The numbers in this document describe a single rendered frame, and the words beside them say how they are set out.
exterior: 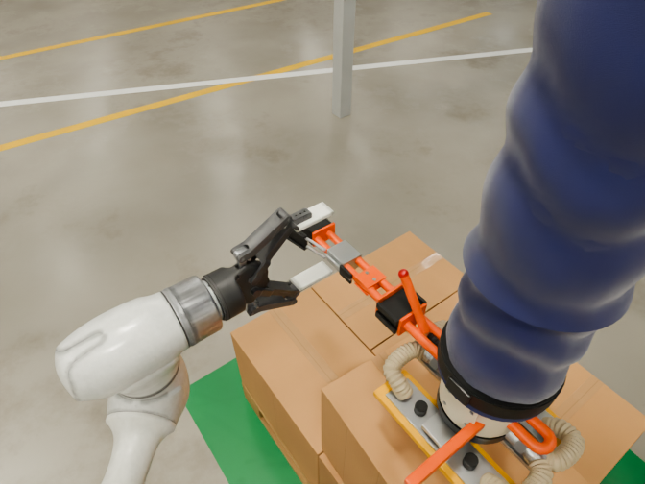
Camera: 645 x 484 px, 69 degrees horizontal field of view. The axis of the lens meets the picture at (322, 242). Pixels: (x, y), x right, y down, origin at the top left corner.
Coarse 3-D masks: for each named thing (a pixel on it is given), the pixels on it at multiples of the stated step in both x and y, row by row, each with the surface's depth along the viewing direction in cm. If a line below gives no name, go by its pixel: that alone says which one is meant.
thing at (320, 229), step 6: (318, 222) 128; (324, 222) 128; (330, 222) 128; (306, 228) 127; (312, 228) 127; (318, 228) 127; (324, 228) 127; (330, 228) 128; (306, 234) 129; (312, 234) 125; (318, 234) 126; (324, 234) 128; (324, 240) 130
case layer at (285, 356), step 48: (336, 288) 203; (432, 288) 203; (240, 336) 186; (288, 336) 186; (336, 336) 186; (384, 336) 186; (288, 384) 171; (576, 384) 171; (288, 432) 177; (624, 432) 158; (336, 480) 148
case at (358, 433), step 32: (384, 352) 134; (352, 384) 127; (352, 416) 121; (384, 416) 121; (352, 448) 123; (384, 448) 115; (416, 448) 115; (352, 480) 136; (384, 480) 110; (576, 480) 110
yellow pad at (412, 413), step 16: (384, 384) 108; (416, 384) 108; (384, 400) 105; (400, 400) 105; (416, 400) 105; (432, 400) 105; (400, 416) 103; (416, 416) 102; (416, 432) 100; (432, 448) 98; (464, 448) 97; (480, 448) 98; (448, 464) 95; (464, 464) 94; (480, 464) 95; (496, 464) 96; (448, 480) 95; (464, 480) 93; (512, 480) 93
